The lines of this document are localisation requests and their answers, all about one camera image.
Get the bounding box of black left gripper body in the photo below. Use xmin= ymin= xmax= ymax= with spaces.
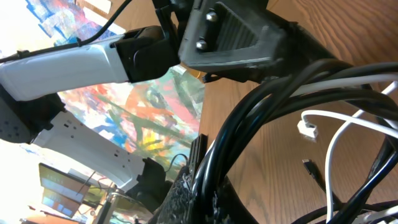
xmin=153 ymin=0 xmax=350 ymax=83

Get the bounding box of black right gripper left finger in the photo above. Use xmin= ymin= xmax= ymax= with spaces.
xmin=149 ymin=166 xmax=199 ymax=224

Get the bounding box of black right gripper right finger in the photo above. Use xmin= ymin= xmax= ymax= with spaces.
xmin=211 ymin=177 xmax=257 ymax=224

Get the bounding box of white usb cable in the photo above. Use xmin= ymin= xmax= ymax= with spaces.
xmin=205 ymin=73 xmax=398 ymax=224

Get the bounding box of black usb cable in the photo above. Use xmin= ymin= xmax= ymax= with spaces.
xmin=189 ymin=58 xmax=398 ymax=224

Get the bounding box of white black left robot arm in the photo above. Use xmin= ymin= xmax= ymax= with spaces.
xmin=1 ymin=1 xmax=332 ymax=211

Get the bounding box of colourful painting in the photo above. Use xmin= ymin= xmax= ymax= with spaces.
xmin=0 ymin=0 xmax=206 ymax=162

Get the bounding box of dark monitor screen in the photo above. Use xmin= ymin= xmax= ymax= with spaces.
xmin=39 ymin=163 xmax=91 ymax=218

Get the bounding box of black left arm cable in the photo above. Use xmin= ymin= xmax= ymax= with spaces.
xmin=0 ymin=0 xmax=133 ymax=63

